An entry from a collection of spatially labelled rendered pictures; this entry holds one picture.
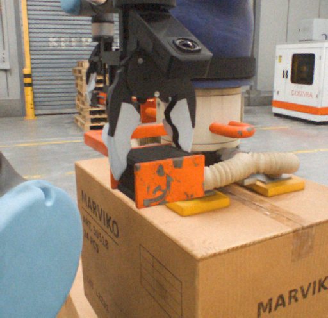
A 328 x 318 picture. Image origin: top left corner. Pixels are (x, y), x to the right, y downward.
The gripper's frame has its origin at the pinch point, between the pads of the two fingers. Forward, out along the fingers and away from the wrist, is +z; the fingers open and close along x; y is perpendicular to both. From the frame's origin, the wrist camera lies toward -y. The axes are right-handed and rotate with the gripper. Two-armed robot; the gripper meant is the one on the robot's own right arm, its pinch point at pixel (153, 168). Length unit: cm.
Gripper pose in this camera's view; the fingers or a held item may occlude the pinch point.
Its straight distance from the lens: 47.9
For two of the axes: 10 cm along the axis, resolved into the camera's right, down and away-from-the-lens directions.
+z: 0.0, 9.7, 2.3
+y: -4.8, -2.1, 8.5
